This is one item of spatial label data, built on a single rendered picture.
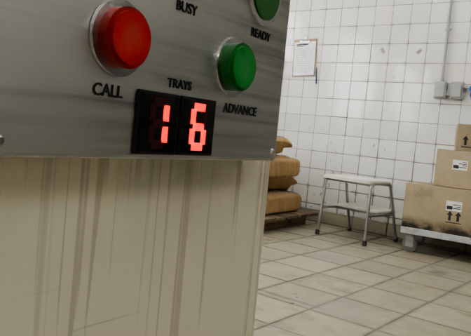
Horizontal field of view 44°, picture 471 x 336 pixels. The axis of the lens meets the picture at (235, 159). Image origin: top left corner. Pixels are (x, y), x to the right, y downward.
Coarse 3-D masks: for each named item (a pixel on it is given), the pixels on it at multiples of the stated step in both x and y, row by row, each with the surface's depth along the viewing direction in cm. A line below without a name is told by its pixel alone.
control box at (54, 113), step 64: (0, 0) 23; (64, 0) 26; (128, 0) 29; (192, 0) 33; (0, 64) 23; (64, 64) 26; (192, 64) 33; (256, 64) 39; (0, 128) 24; (64, 128) 26; (128, 128) 30; (192, 128) 34; (256, 128) 40
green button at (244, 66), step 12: (228, 48) 36; (240, 48) 36; (228, 60) 35; (240, 60) 36; (252, 60) 37; (228, 72) 35; (240, 72) 36; (252, 72) 37; (228, 84) 36; (240, 84) 36
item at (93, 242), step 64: (0, 192) 27; (64, 192) 31; (128, 192) 35; (192, 192) 40; (256, 192) 47; (0, 256) 28; (64, 256) 31; (128, 256) 35; (192, 256) 40; (256, 256) 48; (0, 320) 28; (64, 320) 32; (128, 320) 36; (192, 320) 41
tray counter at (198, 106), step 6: (198, 108) 34; (204, 108) 34; (192, 114) 34; (204, 114) 34; (192, 120) 34; (204, 120) 34; (198, 126) 34; (192, 132) 34; (204, 132) 35; (192, 138) 34; (204, 138) 35; (192, 144) 34; (198, 144) 34; (204, 144) 35; (192, 150) 34; (198, 150) 34
